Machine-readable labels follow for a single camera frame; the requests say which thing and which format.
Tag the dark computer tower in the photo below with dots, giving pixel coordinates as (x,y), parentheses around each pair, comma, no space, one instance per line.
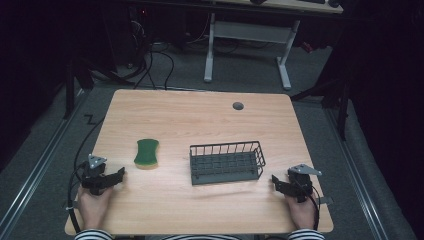
(131,35)

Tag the person's striped torso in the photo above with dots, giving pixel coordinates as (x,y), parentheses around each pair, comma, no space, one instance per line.
(200,237)

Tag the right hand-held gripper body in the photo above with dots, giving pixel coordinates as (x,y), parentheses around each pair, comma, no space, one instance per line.
(301,181)

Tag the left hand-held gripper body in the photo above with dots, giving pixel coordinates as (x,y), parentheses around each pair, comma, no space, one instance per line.
(94,168)

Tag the person's right hand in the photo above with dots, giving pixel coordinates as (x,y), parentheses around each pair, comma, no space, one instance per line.
(301,213)

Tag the metal floor rail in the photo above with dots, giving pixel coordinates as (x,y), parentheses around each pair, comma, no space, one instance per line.
(358,173)
(36,166)

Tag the black metal stand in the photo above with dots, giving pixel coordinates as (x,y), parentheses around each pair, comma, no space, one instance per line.
(75,78)
(338,96)

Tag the white-framed desk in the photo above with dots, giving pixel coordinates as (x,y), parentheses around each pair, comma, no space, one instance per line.
(248,31)

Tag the small red object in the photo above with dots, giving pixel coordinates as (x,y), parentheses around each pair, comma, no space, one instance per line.
(307,47)

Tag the person's left hand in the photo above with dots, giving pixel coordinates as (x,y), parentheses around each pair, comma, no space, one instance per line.
(93,208)

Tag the green and yellow sponge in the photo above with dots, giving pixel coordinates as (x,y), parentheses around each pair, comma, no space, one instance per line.
(147,153)

